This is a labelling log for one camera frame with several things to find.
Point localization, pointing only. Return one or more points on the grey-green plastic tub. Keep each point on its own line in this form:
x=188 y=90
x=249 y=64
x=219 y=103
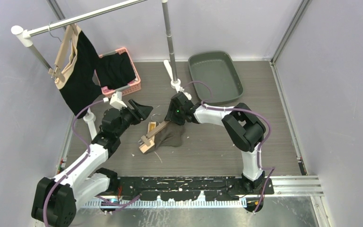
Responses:
x=218 y=81

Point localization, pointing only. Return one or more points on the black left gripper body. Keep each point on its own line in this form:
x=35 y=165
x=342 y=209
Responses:
x=128 y=117

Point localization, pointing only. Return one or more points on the pink perforated plastic basket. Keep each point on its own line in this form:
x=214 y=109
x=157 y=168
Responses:
x=133 y=86

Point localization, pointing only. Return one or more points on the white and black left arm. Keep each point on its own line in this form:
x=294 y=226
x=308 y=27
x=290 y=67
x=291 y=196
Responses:
x=58 y=199

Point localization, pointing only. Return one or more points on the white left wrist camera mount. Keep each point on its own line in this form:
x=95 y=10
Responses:
x=115 y=100

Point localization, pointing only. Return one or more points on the grey-brown underwear with beige waistband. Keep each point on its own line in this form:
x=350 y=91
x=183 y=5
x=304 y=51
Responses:
x=170 y=136

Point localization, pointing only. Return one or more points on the black clothes in basket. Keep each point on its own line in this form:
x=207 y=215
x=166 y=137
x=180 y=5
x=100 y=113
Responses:
x=115 y=71

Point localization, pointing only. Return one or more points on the white and metal clothes rack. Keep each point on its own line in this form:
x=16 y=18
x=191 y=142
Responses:
x=24 y=36

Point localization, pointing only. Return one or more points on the beige clip hanger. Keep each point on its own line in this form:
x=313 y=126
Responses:
x=56 y=72
x=147 y=141

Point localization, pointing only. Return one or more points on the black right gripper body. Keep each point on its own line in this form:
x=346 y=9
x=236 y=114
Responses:
x=176 y=116

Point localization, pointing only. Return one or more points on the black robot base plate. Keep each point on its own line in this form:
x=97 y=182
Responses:
x=188 y=188

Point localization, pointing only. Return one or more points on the black underwear with beige waistband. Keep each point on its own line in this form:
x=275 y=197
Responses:
x=79 y=89

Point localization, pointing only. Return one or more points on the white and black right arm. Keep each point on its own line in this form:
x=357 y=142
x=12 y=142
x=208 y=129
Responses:
x=243 y=126

